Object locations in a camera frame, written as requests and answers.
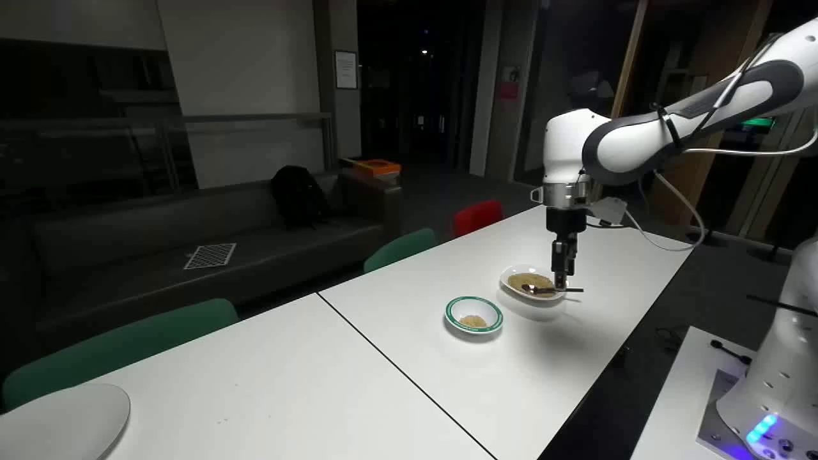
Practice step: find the red wall sign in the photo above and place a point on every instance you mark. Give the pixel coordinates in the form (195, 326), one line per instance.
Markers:
(509, 86)

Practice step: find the small brown sugar pile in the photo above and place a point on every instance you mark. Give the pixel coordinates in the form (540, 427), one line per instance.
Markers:
(473, 320)

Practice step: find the orange lidded bin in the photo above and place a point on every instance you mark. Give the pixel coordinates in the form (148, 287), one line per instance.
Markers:
(373, 170)

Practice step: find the white round chair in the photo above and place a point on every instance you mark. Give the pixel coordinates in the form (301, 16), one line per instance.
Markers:
(60, 426)

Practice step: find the paper sheet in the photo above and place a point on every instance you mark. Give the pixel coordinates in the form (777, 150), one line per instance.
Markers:
(211, 257)

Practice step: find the green chair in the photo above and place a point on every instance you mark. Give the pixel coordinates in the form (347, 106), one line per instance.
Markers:
(117, 340)
(400, 248)

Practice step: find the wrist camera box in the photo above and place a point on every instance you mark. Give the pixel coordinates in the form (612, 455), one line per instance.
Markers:
(609, 210)

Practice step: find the white wall poster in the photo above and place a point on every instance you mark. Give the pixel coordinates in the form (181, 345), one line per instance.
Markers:
(346, 71)

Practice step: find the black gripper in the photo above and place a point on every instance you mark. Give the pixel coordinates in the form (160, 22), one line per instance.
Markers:
(565, 220)

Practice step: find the grey sofa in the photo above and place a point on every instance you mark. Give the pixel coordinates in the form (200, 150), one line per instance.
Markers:
(129, 247)

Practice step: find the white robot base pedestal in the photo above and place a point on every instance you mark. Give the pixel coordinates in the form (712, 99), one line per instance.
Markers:
(779, 375)

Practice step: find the large brown sugar heap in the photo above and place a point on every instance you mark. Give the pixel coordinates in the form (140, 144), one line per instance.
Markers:
(528, 283)

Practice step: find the red chair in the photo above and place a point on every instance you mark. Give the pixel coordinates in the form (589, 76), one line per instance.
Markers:
(475, 218)

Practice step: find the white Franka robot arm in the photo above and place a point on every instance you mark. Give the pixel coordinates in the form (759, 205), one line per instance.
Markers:
(630, 141)

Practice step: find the black small tool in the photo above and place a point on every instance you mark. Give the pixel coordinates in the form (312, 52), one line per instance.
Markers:
(732, 351)

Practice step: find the black backpack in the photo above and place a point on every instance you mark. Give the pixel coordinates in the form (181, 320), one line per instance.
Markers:
(298, 196)

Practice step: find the green and white bowl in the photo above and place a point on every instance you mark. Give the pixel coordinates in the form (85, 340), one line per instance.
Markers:
(473, 330)

